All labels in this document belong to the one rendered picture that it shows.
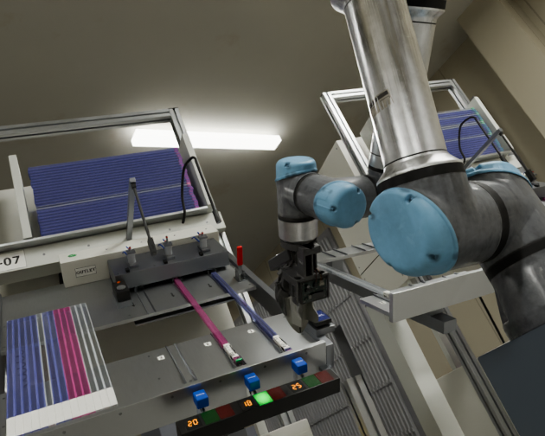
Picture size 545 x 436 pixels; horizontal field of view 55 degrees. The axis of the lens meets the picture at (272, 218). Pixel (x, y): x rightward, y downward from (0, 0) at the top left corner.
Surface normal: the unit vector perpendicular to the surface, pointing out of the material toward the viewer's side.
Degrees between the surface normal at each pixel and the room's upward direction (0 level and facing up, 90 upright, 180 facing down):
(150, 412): 138
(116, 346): 90
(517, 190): 86
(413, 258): 97
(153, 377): 48
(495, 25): 90
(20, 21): 180
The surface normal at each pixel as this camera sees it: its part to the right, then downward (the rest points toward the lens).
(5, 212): 0.25, -0.52
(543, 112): -0.81, 0.05
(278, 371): 0.44, 0.26
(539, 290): -0.65, -0.41
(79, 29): 0.36, 0.83
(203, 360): -0.05, -0.95
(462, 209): 0.41, -0.25
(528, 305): -0.83, -0.26
